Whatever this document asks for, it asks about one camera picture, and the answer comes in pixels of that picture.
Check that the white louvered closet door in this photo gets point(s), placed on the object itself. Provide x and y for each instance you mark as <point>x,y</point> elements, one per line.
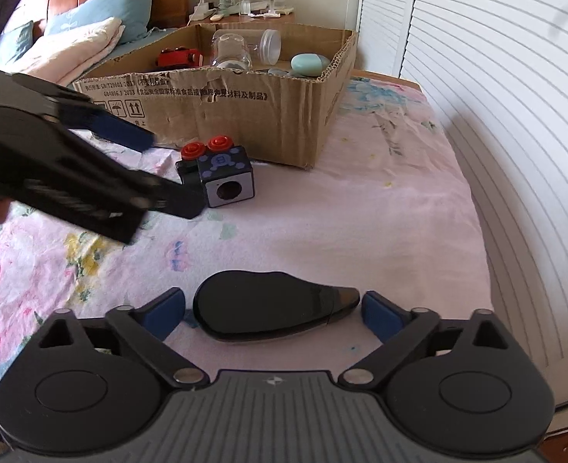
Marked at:
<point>506,130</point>

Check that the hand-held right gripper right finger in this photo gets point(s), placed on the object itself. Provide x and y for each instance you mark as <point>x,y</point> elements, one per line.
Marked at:
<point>380,316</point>

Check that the large blue pillow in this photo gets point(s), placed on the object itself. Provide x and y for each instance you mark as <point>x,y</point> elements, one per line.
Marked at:
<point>105,9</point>

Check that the small blue pillow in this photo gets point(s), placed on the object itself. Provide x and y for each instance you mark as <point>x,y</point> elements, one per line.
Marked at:
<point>14,43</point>

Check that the black glossy oval case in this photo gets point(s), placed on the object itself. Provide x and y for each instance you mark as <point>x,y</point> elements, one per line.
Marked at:
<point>264,308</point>

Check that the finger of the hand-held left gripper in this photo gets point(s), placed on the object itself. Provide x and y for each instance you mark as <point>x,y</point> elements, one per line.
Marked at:
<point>120,128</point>
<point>178,197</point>

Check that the white charger clutter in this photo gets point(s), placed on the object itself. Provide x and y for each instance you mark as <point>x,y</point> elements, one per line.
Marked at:
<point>204,9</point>

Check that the white phone stand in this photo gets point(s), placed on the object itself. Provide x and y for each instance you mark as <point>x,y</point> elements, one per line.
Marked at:
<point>272,0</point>

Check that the red toy car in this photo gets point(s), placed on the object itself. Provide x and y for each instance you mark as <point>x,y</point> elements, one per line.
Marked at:
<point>178,57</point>

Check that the cream folded quilt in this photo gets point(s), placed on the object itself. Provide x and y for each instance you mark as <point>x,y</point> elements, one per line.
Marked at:
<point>72,48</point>

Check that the wooden nightstand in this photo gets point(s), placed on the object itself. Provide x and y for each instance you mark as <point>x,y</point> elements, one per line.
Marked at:
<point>245,18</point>

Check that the brown cardboard box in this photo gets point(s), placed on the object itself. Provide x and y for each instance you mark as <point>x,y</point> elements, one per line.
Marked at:
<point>245,115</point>

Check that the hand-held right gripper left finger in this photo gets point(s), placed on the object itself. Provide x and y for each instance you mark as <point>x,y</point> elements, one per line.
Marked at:
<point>163,311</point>

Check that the black cube toy red buttons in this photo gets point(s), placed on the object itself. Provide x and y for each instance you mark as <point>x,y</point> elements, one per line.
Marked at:
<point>226,173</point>

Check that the small grey round item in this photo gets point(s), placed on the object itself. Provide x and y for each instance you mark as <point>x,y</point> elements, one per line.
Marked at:
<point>279,73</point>

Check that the pale green oval case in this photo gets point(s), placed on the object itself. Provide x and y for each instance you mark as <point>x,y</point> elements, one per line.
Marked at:
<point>309,64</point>

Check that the clear jar with plastic lid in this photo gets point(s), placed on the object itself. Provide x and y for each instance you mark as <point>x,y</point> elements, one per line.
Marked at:
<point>231,50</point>

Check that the clear spray bottle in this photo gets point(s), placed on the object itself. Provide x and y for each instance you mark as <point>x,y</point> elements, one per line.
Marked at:
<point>245,4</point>

